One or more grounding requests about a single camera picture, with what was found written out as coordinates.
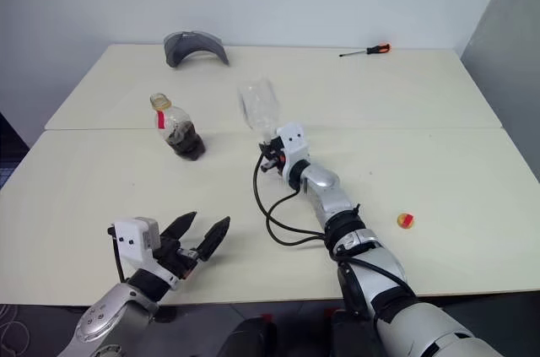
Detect dark liquid plastic bottle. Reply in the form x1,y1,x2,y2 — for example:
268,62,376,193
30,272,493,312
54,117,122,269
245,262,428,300
148,92,207,161

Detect grey baseball cap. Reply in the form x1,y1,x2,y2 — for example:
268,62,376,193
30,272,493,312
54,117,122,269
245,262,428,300
163,30,231,69

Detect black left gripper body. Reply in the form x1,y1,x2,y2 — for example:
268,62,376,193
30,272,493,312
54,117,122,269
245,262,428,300
151,234,202,282

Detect yellow bottle cap red tape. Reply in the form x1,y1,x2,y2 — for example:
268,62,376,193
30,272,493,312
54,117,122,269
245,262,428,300
396,212,417,231

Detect clear plastic bottle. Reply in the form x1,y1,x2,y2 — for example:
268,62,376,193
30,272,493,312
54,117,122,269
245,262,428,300
236,77,282,143

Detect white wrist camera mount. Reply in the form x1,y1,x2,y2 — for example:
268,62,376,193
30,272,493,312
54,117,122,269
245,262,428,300
276,122,312,183
108,216,178,290

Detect grey partition panel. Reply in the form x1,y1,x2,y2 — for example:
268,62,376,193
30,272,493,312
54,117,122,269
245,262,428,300
459,0,540,184

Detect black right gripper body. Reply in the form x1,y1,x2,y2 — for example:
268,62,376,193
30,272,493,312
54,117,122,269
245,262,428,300
258,139,288,173

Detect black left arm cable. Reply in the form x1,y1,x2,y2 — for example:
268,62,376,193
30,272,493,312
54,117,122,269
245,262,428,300
106,225,127,284

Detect white cable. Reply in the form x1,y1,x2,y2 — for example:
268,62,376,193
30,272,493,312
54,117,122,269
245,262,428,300
0,305,31,357

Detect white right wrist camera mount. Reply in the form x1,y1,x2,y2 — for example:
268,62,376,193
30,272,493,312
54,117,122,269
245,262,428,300
276,122,312,183

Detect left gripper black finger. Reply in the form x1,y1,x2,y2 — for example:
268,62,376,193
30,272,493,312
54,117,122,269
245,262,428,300
161,210,199,245
196,215,232,263

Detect dark rounded shape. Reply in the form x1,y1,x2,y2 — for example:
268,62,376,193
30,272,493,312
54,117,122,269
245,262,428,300
226,316,278,357

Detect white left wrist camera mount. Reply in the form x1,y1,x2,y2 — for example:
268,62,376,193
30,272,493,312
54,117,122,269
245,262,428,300
108,216,178,290

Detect dark blue mesh object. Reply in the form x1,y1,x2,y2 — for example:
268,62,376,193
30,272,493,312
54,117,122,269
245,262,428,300
0,111,30,192

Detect orange black screwdriver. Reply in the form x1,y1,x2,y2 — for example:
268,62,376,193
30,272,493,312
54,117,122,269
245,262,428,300
339,42,392,58

